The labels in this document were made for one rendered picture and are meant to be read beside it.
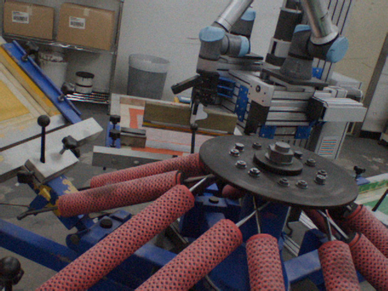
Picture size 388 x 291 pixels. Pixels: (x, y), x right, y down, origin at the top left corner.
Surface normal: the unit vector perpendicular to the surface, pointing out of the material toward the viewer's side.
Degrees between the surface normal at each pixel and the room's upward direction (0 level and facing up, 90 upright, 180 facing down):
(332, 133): 90
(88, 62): 90
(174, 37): 90
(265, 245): 32
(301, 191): 0
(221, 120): 91
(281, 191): 0
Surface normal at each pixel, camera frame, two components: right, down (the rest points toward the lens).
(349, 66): 0.14, 0.39
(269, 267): 0.08, -0.60
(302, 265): 0.19, -0.91
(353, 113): 0.48, 0.40
